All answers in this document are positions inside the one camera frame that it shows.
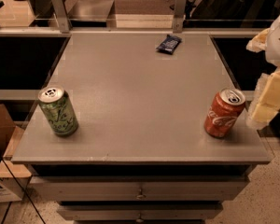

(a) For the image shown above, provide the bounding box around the right metal bracket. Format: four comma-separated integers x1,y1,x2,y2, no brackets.
173,0,187,33

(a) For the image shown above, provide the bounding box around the upper drawer knob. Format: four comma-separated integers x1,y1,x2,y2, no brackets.
135,189,146,200

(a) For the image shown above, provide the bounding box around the black cable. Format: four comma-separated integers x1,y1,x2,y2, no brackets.
0,138,48,224

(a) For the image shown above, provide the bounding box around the grey drawer cabinet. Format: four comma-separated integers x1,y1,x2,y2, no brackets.
13,32,269,223

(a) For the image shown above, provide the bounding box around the drawer knob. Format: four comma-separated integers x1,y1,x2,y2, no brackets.
135,189,146,200
135,214,144,223

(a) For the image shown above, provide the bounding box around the blue snack packet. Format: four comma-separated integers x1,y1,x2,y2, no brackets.
156,35,182,55

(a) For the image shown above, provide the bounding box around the red coke can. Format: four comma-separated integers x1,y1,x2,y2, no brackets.
203,88,245,138

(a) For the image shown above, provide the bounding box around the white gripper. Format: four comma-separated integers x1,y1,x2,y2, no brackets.
246,15,280,130

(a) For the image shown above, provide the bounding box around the metal bracket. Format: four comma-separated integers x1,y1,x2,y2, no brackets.
173,0,187,33
51,0,71,33

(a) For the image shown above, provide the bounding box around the white printed cardboard box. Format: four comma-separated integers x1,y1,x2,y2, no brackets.
0,160,33,203

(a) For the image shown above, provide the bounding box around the brown cardboard box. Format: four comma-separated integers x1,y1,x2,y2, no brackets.
0,105,24,160

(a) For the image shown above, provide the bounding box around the green soda can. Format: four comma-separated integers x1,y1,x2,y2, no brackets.
38,85,78,136

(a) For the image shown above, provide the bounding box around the lower drawer knob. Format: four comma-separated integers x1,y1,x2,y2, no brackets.
135,214,144,223

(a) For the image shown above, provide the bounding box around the left metal bracket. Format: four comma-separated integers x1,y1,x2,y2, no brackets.
51,0,71,33

